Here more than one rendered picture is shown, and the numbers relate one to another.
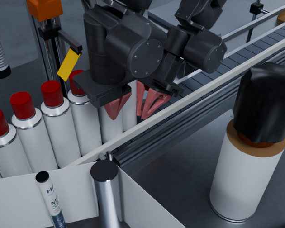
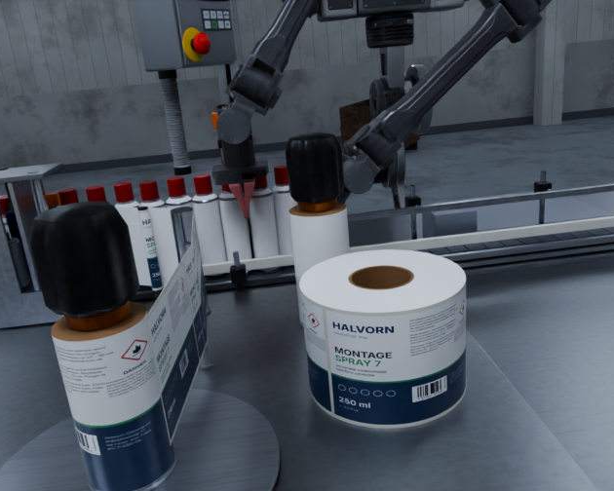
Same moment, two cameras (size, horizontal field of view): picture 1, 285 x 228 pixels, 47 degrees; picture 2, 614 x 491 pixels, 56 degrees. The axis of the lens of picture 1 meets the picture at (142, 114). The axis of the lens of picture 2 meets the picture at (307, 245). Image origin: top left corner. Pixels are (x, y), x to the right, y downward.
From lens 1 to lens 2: 75 cm
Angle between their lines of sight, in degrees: 39
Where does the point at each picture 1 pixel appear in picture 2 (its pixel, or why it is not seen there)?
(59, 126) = (201, 215)
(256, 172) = (302, 239)
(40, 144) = not seen: hidden behind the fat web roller
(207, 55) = (346, 169)
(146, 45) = (231, 113)
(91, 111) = (234, 211)
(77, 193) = (172, 245)
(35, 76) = not seen: hidden behind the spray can
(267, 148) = (312, 212)
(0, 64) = (181, 163)
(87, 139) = (231, 245)
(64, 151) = (205, 248)
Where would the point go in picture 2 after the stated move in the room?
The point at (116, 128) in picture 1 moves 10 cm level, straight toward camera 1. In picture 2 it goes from (263, 246) to (236, 263)
